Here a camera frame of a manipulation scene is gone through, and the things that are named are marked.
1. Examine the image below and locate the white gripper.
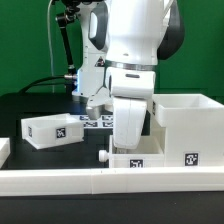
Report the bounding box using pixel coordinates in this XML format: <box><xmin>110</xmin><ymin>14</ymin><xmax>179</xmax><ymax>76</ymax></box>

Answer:
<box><xmin>106</xmin><ymin>67</ymin><xmax>156</xmax><ymax>150</ymax></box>

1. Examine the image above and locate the white front drawer box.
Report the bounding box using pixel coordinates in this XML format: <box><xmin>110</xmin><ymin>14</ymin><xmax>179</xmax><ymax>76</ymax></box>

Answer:
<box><xmin>99</xmin><ymin>136</ymin><xmax>164</xmax><ymax>168</ymax></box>

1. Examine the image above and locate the white drawer box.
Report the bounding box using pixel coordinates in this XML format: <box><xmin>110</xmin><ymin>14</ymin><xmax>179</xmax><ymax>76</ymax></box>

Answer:
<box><xmin>21</xmin><ymin>113</ymin><xmax>84</xmax><ymax>149</ymax></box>
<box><xmin>99</xmin><ymin>136</ymin><xmax>164</xmax><ymax>168</ymax></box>

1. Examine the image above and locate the white drawer cabinet frame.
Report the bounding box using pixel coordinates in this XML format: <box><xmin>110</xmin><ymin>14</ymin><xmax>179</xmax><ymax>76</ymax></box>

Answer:
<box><xmin>150</xmin><ymin>94</ymin><xmax>224</xmax><ymax>167</ymax></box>

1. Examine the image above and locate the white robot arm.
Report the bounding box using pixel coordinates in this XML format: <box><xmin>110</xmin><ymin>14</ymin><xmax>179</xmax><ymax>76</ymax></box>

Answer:
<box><xmin>73</xmin><ymin>0</ymin><xmax>185</xmax><ymax>149</ymax></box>

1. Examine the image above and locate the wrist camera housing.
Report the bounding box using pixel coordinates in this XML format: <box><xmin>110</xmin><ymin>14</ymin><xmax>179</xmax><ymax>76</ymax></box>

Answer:
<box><xmin>86</xmin><ymin>87</ymin><xmax>113</xmax><ymax>120</ymax></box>

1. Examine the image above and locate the white marker base plate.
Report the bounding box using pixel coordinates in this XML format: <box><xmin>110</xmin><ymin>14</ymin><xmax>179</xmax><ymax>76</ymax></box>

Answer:
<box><xmin>78</xmin><ymin>115</ymin><xmax>113</xmax><ymax>129</ymax></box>

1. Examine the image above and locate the black cable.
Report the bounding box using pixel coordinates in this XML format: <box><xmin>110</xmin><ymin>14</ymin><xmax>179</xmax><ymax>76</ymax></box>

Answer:
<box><xmin>18</xmin><ymin>75</ymin><xmax>74</xmax><ymax>95</ymax></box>

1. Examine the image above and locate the white left barrier rail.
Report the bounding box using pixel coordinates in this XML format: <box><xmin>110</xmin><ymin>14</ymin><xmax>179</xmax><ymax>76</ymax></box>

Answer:
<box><xmin>0</xmin><ymin>138</ymin><xmax>10</xmax><ymax>168</ymax></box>

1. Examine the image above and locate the white barrier rail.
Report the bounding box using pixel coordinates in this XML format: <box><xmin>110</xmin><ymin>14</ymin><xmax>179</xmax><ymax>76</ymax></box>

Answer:
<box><xmin>0</xmin><ymin>167</ymin><xmax>224</xmax><ymax>196</ymax></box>
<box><xmin>0</xmin><ymin>138</ymin><xmax>10</xmax><ymax>168</ymax></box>

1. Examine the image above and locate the white front barrier rail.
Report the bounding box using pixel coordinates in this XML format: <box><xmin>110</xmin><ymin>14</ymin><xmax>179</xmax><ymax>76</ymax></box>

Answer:
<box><xmin>0</xmin><ymin>167</ymin><xmax>224</xmax><ymax>196</ymax></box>

